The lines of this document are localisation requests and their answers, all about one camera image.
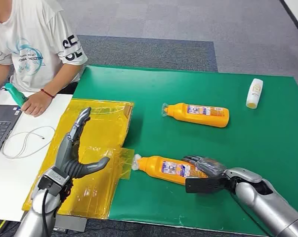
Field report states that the white board sheet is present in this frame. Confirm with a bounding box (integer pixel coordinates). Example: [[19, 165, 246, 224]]
[[0, 90, 73, 222]]

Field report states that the grey laptop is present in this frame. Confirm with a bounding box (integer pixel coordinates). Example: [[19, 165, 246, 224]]
[[0, 104, 22, 151]]

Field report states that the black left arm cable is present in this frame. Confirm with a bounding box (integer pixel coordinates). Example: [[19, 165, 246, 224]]
[[41, 190, 50, 237]]

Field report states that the green table mat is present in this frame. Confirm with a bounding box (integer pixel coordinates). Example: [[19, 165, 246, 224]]
[[73, 65, 298, 236]]

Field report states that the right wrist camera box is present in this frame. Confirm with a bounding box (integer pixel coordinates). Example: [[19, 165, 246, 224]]
[[185, 176, 235, 194]]

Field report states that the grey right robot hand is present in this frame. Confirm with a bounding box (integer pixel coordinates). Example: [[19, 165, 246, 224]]
[[183, 155, 228, 180]]

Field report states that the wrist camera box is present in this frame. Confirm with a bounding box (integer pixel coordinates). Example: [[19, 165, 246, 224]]
[[37, 166, 71, 197], [185, 176, 235, 194]]

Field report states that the red bracelet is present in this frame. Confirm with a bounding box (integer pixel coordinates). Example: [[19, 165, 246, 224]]
[[40, 88, 56, 99]]

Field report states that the white cable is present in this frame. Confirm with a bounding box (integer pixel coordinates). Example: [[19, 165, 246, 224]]
[[1, 125, 56, 160]]

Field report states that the yellow transparent plastic film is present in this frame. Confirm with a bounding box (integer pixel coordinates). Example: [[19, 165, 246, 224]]
[[22, 98, 135, 220]]

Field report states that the orange bottle with clear cap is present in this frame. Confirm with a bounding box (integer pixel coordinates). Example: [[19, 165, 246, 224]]
[[161, 102, 230, 128], [131, 154, 209, 186]]

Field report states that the person's left hand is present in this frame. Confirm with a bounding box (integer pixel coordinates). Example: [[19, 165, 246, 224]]
[[20, 91, 53, 118]]

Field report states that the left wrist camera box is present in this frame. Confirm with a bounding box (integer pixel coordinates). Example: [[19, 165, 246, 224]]
[[37, 166, 71, 197]]

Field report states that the small white bottle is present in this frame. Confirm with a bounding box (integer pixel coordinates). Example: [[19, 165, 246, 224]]
[[246, 78, 264, 109]]

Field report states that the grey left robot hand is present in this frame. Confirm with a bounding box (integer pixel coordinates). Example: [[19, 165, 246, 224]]
[[54, 107, 110, 180]]

